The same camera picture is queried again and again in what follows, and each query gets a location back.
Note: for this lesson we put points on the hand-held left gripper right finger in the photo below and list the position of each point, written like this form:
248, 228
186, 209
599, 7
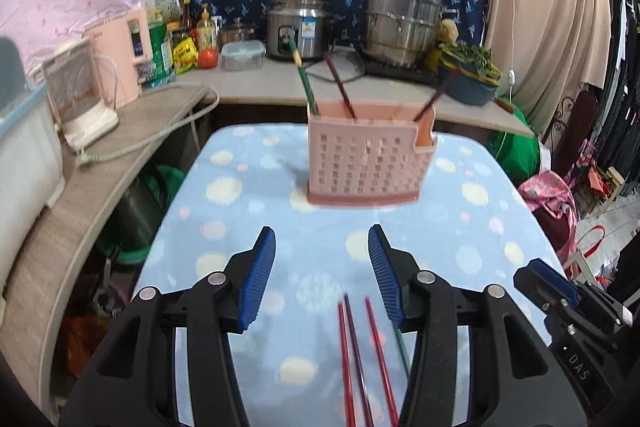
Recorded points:
385, 272

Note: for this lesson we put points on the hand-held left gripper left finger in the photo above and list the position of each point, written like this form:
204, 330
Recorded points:
257, 277

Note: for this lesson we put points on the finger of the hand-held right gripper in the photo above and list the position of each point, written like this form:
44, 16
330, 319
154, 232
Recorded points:
550, 279

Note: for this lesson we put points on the green chopstick with gold band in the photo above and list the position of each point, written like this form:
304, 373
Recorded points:
303, 77
401, 352

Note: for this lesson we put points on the bright red chopstick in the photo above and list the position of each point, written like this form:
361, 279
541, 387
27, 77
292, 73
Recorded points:
381, 357
345, 357

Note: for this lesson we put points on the dark red chopstick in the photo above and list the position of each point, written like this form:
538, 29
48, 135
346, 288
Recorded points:
437, 97
358, 357
340, 84

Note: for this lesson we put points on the pink perforated utensil holder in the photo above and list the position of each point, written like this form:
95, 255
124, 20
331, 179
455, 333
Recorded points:
360, 157

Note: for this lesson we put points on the blue polka dot tablecloth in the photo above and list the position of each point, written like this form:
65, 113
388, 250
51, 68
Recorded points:
300, 227

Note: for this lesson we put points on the pink patterned bag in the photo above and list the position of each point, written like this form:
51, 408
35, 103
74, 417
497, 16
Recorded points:
547, 202

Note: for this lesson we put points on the dark steel pot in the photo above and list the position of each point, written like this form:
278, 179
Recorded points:
140, 217

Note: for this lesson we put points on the green plastic basin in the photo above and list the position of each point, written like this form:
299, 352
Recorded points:
125, 254

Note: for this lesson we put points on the green bag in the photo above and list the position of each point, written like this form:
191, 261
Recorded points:
520, 142

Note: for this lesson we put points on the grey wooden counter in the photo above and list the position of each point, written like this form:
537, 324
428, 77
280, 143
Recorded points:
75, 217

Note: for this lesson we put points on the blue plastic basin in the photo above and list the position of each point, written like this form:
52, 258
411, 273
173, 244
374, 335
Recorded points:
470, 89

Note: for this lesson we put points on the glass pot lid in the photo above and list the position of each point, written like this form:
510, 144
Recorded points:
350, 64

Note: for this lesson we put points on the clear plastic food container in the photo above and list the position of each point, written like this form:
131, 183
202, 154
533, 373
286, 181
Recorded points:
242, 57

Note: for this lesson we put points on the red tomato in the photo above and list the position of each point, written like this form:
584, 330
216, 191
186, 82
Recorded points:
208, 59

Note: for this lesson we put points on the green leafy vegetables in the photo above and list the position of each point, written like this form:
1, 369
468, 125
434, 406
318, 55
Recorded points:
470, 56

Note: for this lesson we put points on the yellow snack packet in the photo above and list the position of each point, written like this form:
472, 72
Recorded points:
185, 56

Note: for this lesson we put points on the small pot with glass lid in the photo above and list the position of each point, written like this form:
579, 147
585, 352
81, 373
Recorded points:
237, 34

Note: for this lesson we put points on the green detergent packet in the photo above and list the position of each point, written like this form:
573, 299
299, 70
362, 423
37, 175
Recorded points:
159, 54

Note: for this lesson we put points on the tan loofah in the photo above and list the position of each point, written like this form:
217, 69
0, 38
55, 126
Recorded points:
448, 32

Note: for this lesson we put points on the yellow oil bottle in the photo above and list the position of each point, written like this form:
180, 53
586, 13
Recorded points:
206, 32

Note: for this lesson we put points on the white clear electric cooker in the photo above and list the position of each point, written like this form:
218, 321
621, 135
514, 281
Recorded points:
80, 97

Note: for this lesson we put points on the white tub with blue rim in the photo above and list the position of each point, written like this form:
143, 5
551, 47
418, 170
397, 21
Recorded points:
25, 177

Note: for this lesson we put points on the silver rice cooker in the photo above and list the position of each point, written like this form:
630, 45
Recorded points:
297, 27

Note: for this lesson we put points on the pink electric kettle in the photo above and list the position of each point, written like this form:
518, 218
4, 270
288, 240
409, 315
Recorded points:
122, 62

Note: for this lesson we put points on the stainless steel steamer pot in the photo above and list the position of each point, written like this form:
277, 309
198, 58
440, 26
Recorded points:
402, 17

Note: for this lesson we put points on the dark sauce bottle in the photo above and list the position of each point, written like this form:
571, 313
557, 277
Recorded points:
186, 14

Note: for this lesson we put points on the beige curtain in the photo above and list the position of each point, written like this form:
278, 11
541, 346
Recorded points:
545, 7

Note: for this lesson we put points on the teal plastic lid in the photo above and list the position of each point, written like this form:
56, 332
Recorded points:
10, 67

